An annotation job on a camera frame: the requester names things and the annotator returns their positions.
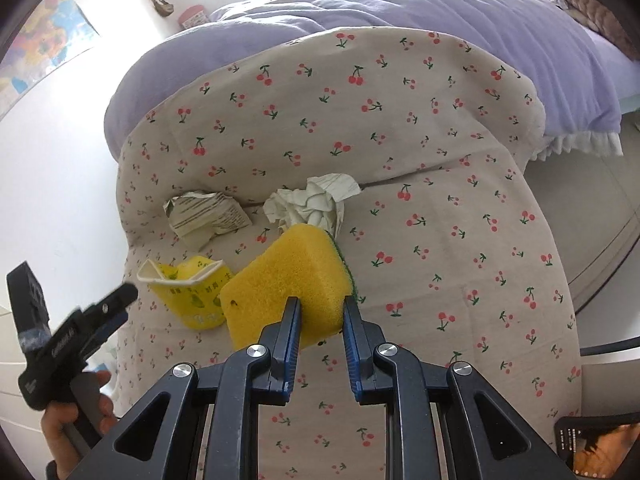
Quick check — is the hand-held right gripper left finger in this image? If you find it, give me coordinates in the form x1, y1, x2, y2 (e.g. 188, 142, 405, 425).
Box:
75, 296, 303, 480

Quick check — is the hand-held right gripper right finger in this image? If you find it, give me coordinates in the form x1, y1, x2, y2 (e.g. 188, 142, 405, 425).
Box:
342, 295, 576, 480

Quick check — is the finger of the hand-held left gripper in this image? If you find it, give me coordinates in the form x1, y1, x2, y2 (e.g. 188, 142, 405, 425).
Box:
82, 282, 140, 321
87, 309, 130, 357

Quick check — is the yellow crushed carton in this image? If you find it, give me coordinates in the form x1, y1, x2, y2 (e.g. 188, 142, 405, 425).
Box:
137, 255, 236, 331

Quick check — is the yellow sponge with green backing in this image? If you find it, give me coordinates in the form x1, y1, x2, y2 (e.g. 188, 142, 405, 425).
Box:
220, 223, 358, 352

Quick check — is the person's left hand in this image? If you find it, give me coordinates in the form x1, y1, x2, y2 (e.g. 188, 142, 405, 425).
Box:
40, 370, 118, 476

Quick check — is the crumpled white printed carton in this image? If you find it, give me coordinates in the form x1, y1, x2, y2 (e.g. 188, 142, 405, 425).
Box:
164, 190, 253, 251

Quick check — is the crumpled white tissue paper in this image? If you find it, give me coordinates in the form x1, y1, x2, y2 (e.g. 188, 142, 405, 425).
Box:
262, 173, 362, 238

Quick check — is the cherry print tablecloth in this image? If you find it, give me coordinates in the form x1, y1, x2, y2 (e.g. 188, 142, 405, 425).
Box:
115, 27, 583, 480

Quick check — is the purple duvet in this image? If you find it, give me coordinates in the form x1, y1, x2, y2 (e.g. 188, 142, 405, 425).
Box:
104, 7, 326, 163

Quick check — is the black smartphone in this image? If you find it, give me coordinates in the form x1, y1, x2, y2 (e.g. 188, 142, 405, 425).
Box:
554, 416, 640, 478

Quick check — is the pink round container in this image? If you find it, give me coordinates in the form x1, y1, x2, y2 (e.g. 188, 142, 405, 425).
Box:
178, 5, 208, 30

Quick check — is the purple ruffled bedspread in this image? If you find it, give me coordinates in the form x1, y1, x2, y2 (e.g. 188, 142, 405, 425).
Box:
210, 0, 626, 162

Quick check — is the colourful wall poster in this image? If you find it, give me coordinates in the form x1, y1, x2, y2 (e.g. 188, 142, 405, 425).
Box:
0, 0, 101, 121

